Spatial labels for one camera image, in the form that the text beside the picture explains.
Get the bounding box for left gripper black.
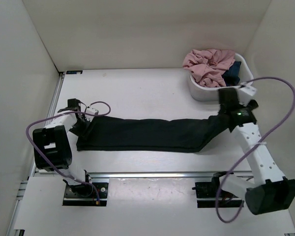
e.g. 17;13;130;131
69;115;96;141

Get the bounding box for black trousers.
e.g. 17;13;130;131
76;115;229;153

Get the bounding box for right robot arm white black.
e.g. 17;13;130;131
211;86;295;215

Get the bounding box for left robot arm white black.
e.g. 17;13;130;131
32;99;98;197

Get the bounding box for navy blue garment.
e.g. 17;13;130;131
222;61;241;87

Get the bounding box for white plastic basket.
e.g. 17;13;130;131
187;53;253;102

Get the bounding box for pink crumpled garment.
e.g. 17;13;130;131
182;49;236;88

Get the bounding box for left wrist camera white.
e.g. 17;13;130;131
85;107;99;121

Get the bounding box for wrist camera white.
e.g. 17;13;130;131
85;107;99;121
236;85;257;106

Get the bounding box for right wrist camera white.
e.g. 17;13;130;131
236;85;257;106

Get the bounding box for aluminium frame rail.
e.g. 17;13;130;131
4;71;64;236

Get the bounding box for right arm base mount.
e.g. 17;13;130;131
192;181;244;208

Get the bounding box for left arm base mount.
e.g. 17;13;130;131
62;180;109;207

